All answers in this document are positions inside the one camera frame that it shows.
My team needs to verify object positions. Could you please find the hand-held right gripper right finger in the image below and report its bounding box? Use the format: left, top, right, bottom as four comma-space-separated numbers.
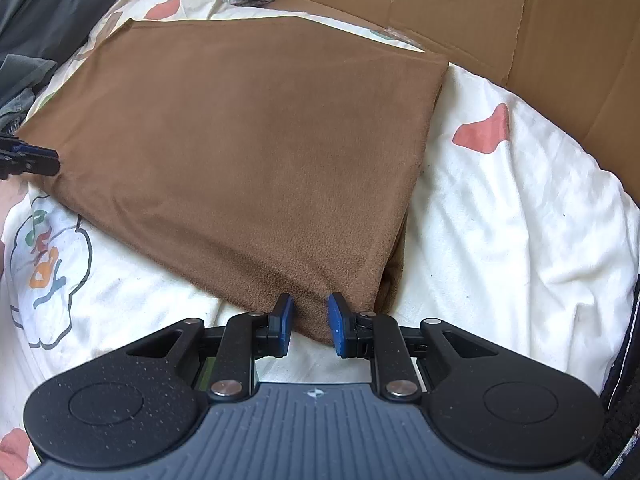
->
326, 292, 496, 403

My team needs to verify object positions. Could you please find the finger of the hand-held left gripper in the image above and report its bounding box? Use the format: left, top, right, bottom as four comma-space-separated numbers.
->
0, 152, 61, 181
0, 134, 54, 157

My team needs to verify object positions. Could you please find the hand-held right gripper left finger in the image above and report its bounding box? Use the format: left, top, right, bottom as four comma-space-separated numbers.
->
125, 292, 296, 403

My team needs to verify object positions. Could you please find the brown printed t-shirt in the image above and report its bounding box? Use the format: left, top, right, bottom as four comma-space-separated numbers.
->
15, 17, 449, 346

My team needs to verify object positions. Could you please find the blue-grey denim garment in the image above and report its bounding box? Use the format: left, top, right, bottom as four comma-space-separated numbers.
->
0, 52, 58, 131

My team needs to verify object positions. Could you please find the dark grey cloth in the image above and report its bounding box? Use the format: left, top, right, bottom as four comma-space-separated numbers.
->
0, 0, 151, 61

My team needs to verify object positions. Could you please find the white printed blanket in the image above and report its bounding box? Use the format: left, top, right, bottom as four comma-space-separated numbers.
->
0, 0, 640, 480

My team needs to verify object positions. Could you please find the folded cardboard sheet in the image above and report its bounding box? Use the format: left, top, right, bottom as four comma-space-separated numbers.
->
260, 0, 640, 183

